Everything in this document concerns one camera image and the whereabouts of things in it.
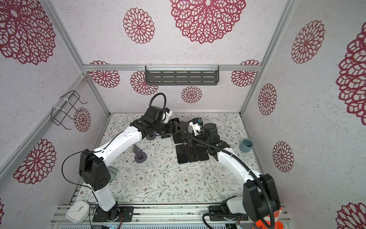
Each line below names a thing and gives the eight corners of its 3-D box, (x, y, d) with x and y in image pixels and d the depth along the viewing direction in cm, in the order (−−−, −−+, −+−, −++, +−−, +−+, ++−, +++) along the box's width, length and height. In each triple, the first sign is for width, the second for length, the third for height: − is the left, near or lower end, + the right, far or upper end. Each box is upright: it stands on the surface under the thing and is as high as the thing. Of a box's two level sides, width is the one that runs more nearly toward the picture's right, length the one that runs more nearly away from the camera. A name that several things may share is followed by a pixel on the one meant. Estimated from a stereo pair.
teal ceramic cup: (240, 153, 99) (243, 147, 94) (237, 143, 104) (240, 137, 99) (251, 153, 99) (255, 147, 94) (247, 143, 105) (251, 137, 99)
